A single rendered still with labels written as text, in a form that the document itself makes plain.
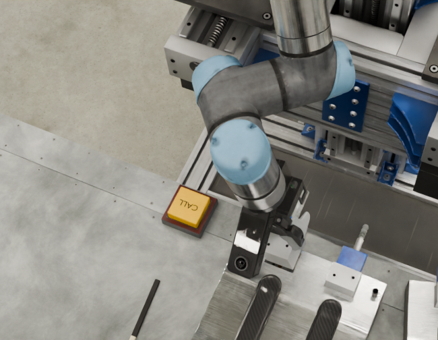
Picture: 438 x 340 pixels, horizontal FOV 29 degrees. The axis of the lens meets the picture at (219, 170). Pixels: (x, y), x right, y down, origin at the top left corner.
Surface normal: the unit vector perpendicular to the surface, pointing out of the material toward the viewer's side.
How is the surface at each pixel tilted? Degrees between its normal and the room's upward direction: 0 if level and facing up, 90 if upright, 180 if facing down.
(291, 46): 68
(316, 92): 73
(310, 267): 0
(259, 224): 38
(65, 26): 0
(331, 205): 0
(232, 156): 11
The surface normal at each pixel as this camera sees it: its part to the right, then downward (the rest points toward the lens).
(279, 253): -0.24, -0.40
